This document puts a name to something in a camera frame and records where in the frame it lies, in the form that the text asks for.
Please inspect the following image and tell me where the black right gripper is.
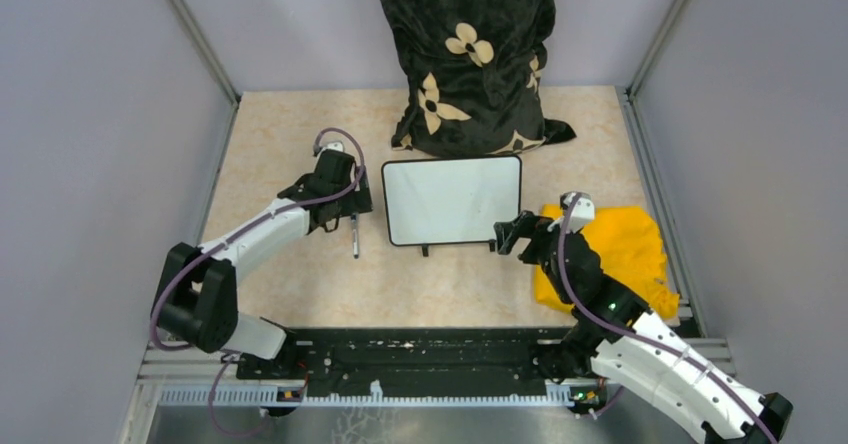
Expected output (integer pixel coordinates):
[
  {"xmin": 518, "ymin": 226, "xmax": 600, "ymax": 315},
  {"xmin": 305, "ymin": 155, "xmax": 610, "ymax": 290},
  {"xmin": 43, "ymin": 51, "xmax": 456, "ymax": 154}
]
[{"xmin": 494, "ymin": 209, "xmax": 582, "ymax": 304}]

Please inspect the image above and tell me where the aluminium frame post left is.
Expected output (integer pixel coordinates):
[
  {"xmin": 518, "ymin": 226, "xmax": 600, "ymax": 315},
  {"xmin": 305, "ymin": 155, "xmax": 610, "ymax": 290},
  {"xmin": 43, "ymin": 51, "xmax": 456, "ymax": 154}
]
[{"xmin": 165, "ymin": 0, "xmax": 241, "ymax": 106}]

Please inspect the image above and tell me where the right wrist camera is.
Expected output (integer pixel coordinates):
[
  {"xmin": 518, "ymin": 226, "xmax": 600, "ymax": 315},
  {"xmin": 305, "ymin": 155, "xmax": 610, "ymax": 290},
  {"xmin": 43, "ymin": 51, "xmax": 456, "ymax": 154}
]
[{"xmin": 560, "ymin": 191, "xmax": 596, "ymax": 233}]

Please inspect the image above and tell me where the white whiteboard black frame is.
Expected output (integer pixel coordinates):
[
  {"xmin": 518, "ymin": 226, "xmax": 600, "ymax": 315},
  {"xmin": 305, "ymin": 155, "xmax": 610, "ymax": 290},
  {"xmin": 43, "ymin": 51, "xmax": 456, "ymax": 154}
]
[{"xmin": 381, "ymin": 155, "xmax": 523, "ymax": 257}]

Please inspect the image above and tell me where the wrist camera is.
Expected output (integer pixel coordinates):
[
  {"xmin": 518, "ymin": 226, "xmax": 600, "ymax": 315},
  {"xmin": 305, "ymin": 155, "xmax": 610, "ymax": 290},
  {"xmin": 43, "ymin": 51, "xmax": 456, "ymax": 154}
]
[
  {"xmin": 313, "ymin": 140, "xmax": 345, "ymax": 157},
  {"xmin": 560, "ymin": 191, "xmax": 596, "ymax": 233}
]

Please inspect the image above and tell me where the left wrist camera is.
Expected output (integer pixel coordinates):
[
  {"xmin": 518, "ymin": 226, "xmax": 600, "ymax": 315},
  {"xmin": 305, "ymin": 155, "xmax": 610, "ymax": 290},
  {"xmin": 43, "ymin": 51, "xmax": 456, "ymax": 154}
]
[{"xmin": 313, "ymin": 140, "xmax": 345, "ymax": 157}]

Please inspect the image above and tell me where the yellow cloth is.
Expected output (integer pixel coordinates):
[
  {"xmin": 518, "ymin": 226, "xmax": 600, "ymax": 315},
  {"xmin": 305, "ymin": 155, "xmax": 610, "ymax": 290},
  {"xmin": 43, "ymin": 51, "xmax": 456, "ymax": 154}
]
[{"xmin": 565, "ymin": 206, "xmax": 680, "ymax": 321}]

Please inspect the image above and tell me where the black floral pillow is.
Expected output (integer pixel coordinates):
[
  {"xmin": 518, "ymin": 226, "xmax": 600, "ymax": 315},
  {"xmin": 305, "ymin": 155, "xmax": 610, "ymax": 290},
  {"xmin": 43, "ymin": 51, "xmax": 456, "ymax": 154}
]
[{"xmin": 379, "ymin": 0, "xmax": 577, "ymax": 158}]

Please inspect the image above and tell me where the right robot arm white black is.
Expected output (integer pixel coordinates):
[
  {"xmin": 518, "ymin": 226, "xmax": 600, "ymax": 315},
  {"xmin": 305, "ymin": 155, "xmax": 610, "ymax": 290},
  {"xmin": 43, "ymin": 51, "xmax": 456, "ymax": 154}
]
[{"xmin": 494, "ymin": 211, "xmax": 794, "ymax": 443}]

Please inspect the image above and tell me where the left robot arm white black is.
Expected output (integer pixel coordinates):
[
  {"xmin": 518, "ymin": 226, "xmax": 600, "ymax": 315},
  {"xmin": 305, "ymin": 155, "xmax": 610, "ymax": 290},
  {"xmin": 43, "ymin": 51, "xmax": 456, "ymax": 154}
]
[{"xmin": 150, "ymin": 149, "xmax": 373, "ymax": 378}]

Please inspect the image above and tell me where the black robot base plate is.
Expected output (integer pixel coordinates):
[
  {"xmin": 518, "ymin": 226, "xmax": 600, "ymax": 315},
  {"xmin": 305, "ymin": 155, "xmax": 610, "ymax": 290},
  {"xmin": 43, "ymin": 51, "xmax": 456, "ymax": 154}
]
[{"xmin": 236, "ymin": 327, "xmax": 610, "ymax": 398}]

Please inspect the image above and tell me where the white marker pen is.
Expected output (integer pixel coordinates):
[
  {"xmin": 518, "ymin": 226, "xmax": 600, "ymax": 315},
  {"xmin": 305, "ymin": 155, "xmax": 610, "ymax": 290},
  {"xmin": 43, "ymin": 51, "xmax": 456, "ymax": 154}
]
[{"xmin": 350, "ymin": 213, "xmax": 360, "ymax": 259}]

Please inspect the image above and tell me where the white toothed cable rail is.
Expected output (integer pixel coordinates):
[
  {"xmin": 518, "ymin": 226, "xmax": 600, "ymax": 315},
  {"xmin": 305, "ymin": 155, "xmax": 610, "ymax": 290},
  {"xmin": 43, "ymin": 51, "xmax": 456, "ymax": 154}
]
[{"xmin": 158, "ymin": 380, "xmax": 575, "ymax": 408}]

